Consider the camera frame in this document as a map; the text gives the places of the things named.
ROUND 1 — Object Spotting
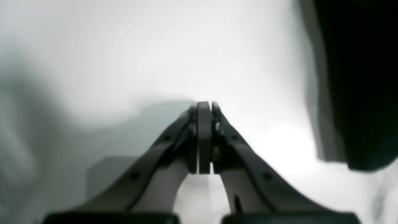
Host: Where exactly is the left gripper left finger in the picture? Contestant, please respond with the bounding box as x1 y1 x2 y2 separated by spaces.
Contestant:
44 102 210 224

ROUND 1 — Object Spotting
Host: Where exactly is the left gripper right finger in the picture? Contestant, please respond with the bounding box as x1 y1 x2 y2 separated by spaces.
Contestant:
212 102 360 224

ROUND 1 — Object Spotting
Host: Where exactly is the black T-shirt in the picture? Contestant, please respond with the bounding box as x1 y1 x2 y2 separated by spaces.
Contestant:
314 0 398 172

